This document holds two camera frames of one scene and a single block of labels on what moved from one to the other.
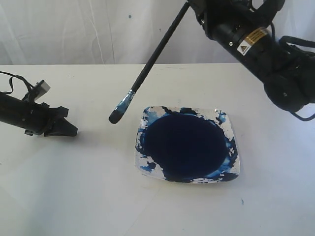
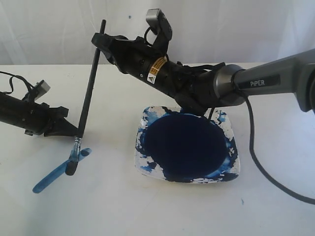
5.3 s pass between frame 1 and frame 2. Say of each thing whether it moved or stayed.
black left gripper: stayed
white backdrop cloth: stayed
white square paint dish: stayed
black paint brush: moved
